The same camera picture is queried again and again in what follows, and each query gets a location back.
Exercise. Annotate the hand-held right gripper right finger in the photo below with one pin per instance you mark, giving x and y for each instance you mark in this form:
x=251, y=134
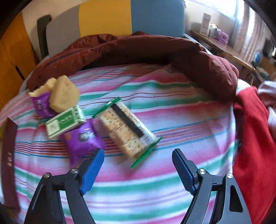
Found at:
x=182, y=170

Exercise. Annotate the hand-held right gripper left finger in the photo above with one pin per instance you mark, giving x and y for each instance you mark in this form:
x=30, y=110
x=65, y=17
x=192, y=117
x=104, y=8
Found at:
x=91, y=172

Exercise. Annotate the purple snack packet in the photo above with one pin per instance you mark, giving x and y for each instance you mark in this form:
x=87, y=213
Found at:
x=82, y=140
x=40, y=105

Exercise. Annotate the green-ended cracker packet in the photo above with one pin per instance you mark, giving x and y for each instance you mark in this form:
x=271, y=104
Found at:
x=125, y=131

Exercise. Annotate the small green white box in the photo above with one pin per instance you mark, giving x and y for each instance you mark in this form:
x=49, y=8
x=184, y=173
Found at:
x=64, y=121

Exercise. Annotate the gold metal tin tray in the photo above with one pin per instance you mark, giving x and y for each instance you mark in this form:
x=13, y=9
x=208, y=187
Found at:
x=8, y=161

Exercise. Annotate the yellow foam sponge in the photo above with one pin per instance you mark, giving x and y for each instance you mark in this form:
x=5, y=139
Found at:
x=64, y=92
x=41, y=89

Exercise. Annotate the striped bed sheet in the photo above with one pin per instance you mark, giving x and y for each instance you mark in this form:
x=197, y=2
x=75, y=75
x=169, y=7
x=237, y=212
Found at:
x=151, y=193

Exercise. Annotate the red cloth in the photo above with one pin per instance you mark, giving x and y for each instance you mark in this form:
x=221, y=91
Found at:
x=252, y=150

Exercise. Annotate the pale pink white garment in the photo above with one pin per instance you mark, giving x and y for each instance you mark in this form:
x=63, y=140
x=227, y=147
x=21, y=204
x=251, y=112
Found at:
x=269, y=92

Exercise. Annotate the maroon padded jacket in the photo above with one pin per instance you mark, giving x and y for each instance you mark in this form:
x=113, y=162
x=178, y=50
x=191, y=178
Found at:
x=151, y=51

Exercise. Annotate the wooden desk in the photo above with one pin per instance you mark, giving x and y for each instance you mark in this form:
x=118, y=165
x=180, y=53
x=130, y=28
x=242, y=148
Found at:
x=226, y=51

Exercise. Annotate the cluttered side shelf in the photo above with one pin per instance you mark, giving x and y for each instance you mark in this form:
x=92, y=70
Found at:
x=265, y=64

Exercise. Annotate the purple box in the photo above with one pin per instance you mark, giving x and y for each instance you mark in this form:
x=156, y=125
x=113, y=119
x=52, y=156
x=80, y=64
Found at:
x=223, y=36

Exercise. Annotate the orange wooden wardrobe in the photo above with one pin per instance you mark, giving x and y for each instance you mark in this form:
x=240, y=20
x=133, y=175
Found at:
x=13, y=53

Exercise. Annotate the small white drawer box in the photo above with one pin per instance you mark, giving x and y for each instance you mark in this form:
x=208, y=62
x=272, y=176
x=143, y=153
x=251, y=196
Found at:
x=206, y=23

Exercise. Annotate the tricolour padded headboard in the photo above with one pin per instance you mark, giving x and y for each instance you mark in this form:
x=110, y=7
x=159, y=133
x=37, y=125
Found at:
x=103, y=17

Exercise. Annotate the pale striped curtain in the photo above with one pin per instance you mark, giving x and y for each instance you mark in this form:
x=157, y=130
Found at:
x=248, y=25

